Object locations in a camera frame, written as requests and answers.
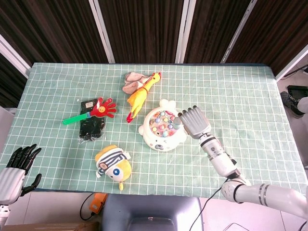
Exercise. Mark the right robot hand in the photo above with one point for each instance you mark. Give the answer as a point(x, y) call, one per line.
point(196, 120)

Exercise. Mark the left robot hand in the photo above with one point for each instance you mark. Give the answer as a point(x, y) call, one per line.
point(12, 178)

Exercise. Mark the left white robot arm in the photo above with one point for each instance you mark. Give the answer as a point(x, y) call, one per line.
point(3, 210)

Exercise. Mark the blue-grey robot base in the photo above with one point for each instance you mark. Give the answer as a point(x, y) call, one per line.
point(149, 209)

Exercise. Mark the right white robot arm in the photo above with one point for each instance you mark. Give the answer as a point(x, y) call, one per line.
point(219, 158)

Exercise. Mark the white fishing game toy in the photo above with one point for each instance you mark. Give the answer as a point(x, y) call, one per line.
point(163, 142)

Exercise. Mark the red hand clapper toy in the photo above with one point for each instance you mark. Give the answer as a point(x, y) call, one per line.
point(103, 109)

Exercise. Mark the green checkered tablecloth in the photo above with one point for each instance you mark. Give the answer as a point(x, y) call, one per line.
point(228, 96)

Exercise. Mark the yellow rubber chicken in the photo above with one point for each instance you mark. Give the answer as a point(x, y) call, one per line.
point(137, 98)

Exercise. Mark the pink plush toy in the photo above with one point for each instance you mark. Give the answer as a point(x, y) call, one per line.
point(131, 84)

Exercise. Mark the orange device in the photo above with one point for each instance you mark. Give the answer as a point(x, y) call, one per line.
point(97, 204)

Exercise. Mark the yellow plush with striped hat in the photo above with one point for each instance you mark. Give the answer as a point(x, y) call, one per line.
point(120, 170)

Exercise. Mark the dark brown partition panel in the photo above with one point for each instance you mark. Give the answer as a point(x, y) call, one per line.
point(9, 84)
point(211, 29)
point(144, 29)
point(48, 31)
point(276, 29)

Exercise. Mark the black gloves in plastic bag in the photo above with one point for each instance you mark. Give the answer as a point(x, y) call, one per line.
point(91, 130)

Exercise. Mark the dark sneaker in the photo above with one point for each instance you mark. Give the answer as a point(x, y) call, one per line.
point(288, 101)

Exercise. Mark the black box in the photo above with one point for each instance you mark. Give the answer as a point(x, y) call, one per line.
point(298, 91)

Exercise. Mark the grey trouser leg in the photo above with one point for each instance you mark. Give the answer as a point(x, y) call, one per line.
point(303, 104)

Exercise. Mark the white frame post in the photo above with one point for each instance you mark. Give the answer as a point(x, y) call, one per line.
point(14, 56)
point(238, 31)
point(185, 31)
point(102, 31)
point(292, 63)

